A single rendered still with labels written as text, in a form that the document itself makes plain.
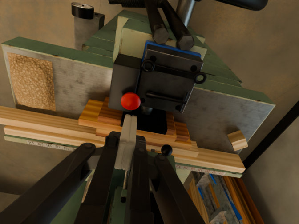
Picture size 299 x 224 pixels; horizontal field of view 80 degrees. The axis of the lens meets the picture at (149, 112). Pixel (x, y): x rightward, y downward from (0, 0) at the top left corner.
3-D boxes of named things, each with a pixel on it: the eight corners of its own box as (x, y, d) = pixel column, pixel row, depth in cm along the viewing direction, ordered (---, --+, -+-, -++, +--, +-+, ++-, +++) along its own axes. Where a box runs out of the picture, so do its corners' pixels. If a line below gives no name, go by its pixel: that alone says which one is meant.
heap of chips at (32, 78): (51, 61, 36) (45, 66, 34) (55, 110, 43) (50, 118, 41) (6, 51, 35) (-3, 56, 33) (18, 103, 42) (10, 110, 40)
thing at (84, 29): (105, 13, 63) (99, 17, 57) (102, 48, 70) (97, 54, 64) (80, 7, 62) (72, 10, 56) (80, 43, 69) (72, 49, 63)
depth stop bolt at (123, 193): (134, 162, 46) (131, 200, 38) (133, 167, 47) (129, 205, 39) (126, 161, 46) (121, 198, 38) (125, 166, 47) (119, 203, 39)
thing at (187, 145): (187, 129, 46) (191, 145, 42) (186, 133, 47) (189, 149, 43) (102, 112, 44) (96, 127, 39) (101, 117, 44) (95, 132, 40)
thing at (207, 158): (238, 154, 52) (246, 169, 48) (235, 158, 53) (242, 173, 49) (16, 114, 44) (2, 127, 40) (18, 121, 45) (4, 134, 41)
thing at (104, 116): (171, 110, 43) (175, 130, 37) (170, 114, 44) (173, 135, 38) (105, 96, 41) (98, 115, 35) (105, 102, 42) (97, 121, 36)
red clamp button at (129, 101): (142, 93, 27) (142, 97, 27) (138, 109, 29) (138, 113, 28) (123, 89, 27) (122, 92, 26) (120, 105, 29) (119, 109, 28)
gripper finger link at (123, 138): (121, 170, 17) (113, 169, 17) (127, 135, 23) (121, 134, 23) (127, 143, 16) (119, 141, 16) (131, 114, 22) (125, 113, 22)
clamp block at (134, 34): (198, 36, 36) (210, 49, 29) (177, 93, 44) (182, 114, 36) (126, 17, 34) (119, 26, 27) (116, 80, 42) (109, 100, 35)
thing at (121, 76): (200, 53, 29) (209, 65, 25) (178, 107, 35) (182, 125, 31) (120, 33, 28) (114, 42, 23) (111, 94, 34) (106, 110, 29)
